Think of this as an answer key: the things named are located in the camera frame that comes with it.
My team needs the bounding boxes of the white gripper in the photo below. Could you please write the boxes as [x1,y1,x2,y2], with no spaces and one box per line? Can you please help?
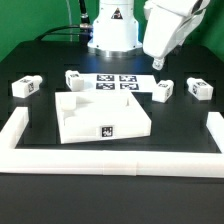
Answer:
[143,5,200,70]

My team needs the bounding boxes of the white square tabletop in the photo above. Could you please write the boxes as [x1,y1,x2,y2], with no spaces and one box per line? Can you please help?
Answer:
[55,91,151,144]

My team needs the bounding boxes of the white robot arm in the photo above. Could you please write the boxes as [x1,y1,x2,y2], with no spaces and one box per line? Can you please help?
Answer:
[88,0,210,70]

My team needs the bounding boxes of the white marker sheet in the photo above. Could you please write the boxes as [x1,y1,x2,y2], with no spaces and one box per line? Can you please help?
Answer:
[81,73,156,92]

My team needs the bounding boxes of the white U-shaped fence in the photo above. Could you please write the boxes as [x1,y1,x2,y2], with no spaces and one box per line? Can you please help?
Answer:
[0,107,224,178]

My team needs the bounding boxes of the black cable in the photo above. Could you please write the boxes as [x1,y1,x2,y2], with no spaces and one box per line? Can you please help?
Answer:
[34,0,93,42]

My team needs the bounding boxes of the grey thin cable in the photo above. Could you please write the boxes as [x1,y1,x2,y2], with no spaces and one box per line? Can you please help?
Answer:
[65,0,74,42]

